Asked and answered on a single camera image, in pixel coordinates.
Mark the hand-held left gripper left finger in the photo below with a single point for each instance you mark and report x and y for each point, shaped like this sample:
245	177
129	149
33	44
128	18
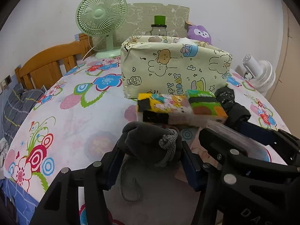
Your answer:
112	167

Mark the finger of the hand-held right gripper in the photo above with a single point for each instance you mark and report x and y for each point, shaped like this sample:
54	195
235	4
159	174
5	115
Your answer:
215	143
262	133

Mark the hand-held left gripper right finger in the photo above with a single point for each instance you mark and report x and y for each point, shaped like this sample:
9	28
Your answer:
190	168

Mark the black plastic bag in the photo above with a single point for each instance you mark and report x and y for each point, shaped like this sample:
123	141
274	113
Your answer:
234	110

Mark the green tissue packet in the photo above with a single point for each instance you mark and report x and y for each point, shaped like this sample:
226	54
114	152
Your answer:
206	106

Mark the yellow cartoon tissue packet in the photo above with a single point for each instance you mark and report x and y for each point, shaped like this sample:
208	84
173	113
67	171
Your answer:
171	105

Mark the cartoon printed storage box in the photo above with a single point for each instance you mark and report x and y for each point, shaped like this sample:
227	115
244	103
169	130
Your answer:
173	68

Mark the white soft packet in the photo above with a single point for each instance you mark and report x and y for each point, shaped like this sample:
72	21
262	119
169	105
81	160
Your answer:
185	41

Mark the floral printed tablecloth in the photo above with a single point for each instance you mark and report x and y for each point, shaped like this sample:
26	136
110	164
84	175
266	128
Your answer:
77	121

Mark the white circulator fan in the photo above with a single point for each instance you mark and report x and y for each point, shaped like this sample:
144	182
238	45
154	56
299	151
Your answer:
260	72

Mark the blue patterned bed sheet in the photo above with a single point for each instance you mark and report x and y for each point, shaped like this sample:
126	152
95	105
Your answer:
16	201

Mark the purple plush toy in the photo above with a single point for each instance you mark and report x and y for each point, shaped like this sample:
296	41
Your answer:
199	34

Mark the white crumpled cloth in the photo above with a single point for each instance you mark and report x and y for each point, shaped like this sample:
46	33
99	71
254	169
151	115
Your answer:
3	150

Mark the grey plaid blanket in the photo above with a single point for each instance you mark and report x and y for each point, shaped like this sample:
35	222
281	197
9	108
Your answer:
16	107

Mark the wooden bed headboard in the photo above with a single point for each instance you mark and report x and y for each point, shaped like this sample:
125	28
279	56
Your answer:
46	63

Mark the glass jar with green lid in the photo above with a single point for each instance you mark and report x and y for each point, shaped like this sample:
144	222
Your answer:
159	29

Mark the printed cardboard panel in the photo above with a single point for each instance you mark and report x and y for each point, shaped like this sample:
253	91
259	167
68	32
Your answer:
140	16

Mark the green desk fan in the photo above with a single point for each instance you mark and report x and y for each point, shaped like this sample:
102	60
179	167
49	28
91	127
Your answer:
100	14

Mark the wall socket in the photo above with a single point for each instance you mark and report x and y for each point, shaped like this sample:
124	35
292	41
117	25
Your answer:
5	81

